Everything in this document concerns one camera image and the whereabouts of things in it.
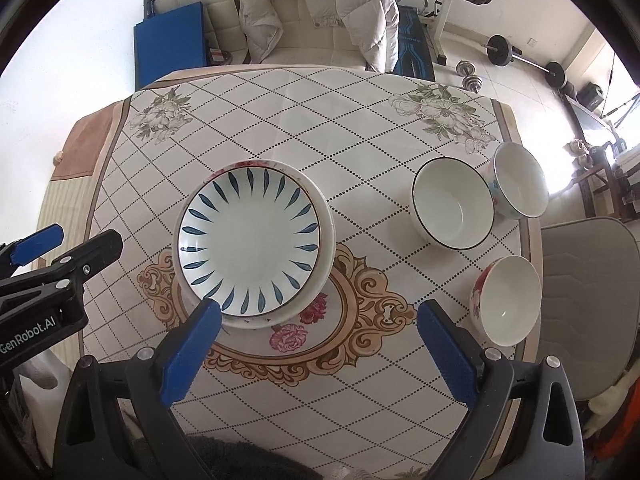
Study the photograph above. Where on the diamond patterned floral tablecloth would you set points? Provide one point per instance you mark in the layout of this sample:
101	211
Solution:
350	135

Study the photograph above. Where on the chrome dumbbell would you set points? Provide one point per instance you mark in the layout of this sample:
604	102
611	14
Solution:
472	82

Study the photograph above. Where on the pink floral white plate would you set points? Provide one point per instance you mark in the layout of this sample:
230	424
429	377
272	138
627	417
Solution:
326	255

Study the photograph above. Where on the dark item with red label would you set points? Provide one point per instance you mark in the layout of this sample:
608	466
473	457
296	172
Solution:
219	56

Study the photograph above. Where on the black rimmed white bowl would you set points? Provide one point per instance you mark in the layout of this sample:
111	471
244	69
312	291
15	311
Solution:
452	205

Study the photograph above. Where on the person's dark clothing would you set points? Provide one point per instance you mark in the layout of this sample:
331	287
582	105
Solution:
250	460

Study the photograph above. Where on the beige striped brown cloth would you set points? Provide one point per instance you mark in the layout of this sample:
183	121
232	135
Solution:
75	200

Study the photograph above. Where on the blue folded mat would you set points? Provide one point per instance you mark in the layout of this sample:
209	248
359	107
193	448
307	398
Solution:
170	45

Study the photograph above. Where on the beige cloth clip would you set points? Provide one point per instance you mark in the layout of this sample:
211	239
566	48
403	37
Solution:
57	156

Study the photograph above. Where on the grey padded chair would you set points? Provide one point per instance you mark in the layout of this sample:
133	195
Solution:
585	285

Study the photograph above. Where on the black box appliance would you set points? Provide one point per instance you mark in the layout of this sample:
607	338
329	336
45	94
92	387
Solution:
590	95

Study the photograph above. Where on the beige quilted leather chair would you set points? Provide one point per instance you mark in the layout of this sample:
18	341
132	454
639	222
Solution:
220	15

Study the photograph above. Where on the blue red floral white bowl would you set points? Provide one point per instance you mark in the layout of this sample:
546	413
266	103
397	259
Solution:
520	180

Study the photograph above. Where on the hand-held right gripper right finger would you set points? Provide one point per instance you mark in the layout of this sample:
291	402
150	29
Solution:
447	355

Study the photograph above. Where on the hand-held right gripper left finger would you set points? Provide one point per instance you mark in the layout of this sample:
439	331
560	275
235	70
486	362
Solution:
192	350

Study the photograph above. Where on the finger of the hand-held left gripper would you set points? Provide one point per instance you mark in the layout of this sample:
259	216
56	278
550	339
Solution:
35	245
95	252

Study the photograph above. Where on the blue stroke patterned plate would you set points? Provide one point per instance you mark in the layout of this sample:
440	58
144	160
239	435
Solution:
250	240

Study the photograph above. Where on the white puffer jacket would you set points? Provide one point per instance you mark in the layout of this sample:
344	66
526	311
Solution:
360	10

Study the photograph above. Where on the black blue weight bench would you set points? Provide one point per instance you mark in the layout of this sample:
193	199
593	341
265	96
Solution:
412	50

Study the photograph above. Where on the short barbell with black plates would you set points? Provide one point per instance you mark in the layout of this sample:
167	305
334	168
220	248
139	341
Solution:
500	50

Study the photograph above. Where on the black metal frame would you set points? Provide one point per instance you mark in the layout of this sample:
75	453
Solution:
151	2

